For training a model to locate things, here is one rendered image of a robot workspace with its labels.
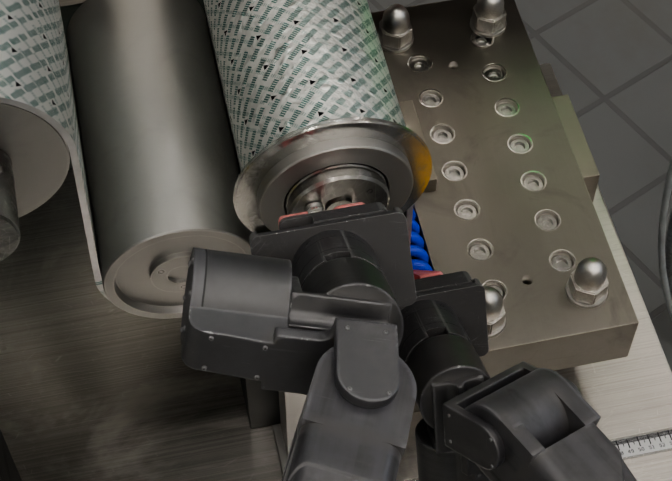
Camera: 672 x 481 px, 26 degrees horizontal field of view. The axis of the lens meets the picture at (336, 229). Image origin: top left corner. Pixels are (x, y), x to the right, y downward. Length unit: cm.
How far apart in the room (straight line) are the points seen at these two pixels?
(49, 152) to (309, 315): 24
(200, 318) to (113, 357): 58
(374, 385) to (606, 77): 206
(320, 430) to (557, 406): 29
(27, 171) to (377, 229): 24
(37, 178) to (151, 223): 11
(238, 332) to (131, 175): 31
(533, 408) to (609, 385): 39
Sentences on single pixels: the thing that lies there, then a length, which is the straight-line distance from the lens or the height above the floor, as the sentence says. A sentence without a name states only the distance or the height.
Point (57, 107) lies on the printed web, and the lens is 97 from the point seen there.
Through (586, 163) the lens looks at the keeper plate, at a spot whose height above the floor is 102.
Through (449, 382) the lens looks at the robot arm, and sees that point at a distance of 105.
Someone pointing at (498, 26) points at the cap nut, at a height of 104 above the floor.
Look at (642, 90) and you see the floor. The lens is 281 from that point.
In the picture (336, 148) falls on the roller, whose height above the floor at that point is 131.
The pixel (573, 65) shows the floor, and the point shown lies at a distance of 282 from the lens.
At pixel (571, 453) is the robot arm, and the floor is 122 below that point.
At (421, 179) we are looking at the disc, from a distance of 108.
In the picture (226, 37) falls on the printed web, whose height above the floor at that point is 128.
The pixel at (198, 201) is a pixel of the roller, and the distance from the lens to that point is 108.
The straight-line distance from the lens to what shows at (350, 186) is 103.
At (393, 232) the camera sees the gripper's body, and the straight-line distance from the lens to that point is 94.
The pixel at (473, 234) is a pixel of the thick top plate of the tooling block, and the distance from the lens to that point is 131.
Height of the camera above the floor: 211
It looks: 56 degrees down
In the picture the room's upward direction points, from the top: straight up
